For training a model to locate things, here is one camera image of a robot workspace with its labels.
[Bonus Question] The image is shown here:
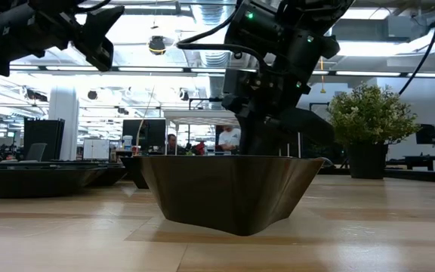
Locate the black tall cabinet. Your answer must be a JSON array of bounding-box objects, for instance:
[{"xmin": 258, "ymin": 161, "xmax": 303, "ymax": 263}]
[{"xmin": 23, "ymin": 118, "xmax": 66, "ymax": 162}]

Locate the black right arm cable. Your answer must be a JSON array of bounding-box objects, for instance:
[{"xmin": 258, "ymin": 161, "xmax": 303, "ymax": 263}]
[{"xmin": 398, "ymin": 0, "xmax": 435, "ymax": 96}]

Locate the black leaf-shaped mini plate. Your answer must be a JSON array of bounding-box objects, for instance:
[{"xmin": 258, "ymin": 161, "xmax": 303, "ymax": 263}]
[
  {"xmin": 0, "ymin": 165, "xmax": 107, "ymax": 199},
  {"xmin": 85, "ymin": 164, "xmax": 128, "ymax": 188}
]

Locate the grey office chair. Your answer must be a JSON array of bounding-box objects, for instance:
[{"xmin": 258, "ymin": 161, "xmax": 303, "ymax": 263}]
[{"xmin": 24, "ymin": 142, "xmax": 48, "ymax": 162}]

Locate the person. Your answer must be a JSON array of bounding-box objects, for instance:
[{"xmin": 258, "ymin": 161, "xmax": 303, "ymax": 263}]
[
  {"xmin": 217, "ymin": 125, "xmax": 242, "ymax": 155},
  {"xmin": 166, "ymin": 133, "xmax": 188, "ymax": 156}
]

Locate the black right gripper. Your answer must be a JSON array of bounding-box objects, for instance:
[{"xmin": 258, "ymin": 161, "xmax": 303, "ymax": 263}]
[{"xmin": 223, "ymin": 67, "xmax": 335, "ymax": 156}]

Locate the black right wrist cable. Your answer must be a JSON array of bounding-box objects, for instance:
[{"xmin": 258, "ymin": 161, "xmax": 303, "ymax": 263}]
[{"xmin": 175, "ymin": 7, "xmax": 275, "ymax": 75}]

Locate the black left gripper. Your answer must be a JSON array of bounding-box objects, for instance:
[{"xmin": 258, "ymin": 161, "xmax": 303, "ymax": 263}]
[{"xmin": 28, "ymin": 0, "xmax": 126, "ymax": 73}]

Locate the black hanging ceiling device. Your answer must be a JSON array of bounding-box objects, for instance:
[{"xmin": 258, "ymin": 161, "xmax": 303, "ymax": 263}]
[{"xmin": 148, "ymin": 36, "xmax": 167, "ymax": 56}]

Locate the black computer monitor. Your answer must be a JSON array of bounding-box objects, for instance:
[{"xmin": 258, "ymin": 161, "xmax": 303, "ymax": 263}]
[{"xmin": 122, "ymin": 119, "xmax": 167, "ymax": 155}]

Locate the small green potted plant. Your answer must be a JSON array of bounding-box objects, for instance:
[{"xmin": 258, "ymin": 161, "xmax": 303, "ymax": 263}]
[{"xmin": 326, "ymin": 82, "xmax": 421, "ymax": 181}]

